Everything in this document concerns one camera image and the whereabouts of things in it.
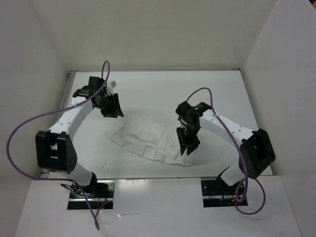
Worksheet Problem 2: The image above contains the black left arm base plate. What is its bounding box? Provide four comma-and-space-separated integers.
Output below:
61, 180, 115, 210

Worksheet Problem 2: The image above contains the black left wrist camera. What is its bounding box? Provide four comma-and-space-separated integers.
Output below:
73, 77, 106, 99

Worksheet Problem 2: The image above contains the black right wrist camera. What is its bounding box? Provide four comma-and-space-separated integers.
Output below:
175, 101, 192, 121

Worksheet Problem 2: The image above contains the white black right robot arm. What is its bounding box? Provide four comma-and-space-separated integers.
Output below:
175, 102, 276, 194

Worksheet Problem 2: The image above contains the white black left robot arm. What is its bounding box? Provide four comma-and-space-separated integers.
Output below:
35, 93, 123, 198

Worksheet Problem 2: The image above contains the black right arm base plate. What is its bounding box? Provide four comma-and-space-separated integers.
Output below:
200, 178, 237, 208

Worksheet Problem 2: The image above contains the white pleated skirt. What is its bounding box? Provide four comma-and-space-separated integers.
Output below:
106, 118, 193, 167

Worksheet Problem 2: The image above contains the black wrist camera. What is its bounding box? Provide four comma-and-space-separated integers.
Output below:
73, 77, 106, 99
175, 101, 192, 121

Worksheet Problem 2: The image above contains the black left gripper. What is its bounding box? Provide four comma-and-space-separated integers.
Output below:
95, 93, 124, 118

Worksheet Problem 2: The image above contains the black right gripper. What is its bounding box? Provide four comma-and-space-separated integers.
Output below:
176, 123, 200, 155

